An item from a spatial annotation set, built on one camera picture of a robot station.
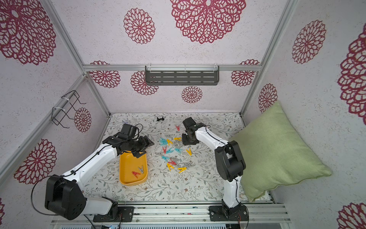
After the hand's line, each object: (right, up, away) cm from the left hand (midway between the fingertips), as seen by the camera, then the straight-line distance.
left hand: (151, 147), depth 82 cm
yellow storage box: (-16, -11, +7) cm, 21 cm away
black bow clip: (-2, +18, +34) cm, 39 cm away
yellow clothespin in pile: (+10, -13, +7) cm, 18 cm away
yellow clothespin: (+16, +3, +22) cm, 28 cm away
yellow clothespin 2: (+18, -15, +7) cm, 25 cm away
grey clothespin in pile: (+21, -13, +9) cm, 26 cm away
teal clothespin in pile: (+7, -9, +12) cm, 17 cm away
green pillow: (+61, 0, -17) cm, 64 cm away
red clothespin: (+15, +11, +28) cm, 34 cm away
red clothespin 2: (-11, -17, +5) cm, 21 cm away
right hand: (+20, +3, +12) cm, 23 cm away
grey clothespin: (-7, -15, +5) cm, 17 cm away
